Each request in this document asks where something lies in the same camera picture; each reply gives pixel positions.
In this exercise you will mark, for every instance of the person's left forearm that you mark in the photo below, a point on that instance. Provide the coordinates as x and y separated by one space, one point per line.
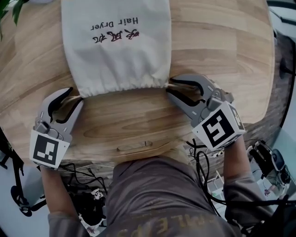
57 192

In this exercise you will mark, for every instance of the green leafy plant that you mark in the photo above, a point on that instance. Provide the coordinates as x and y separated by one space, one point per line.
17 9

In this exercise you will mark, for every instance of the black chair base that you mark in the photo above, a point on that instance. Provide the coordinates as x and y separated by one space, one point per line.
19 196

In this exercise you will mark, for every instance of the person's right forearm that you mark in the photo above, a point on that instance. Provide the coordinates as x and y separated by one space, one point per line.
236 166

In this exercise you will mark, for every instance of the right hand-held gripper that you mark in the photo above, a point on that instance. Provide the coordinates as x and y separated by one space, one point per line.
217 127

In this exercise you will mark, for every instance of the black bundle of gear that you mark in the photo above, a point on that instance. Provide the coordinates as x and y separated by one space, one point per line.
89 206

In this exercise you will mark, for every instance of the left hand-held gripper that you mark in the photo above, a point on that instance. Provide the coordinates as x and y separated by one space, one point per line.
46 148

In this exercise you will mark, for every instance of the person's grey shirt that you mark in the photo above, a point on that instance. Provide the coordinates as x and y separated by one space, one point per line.
157 187

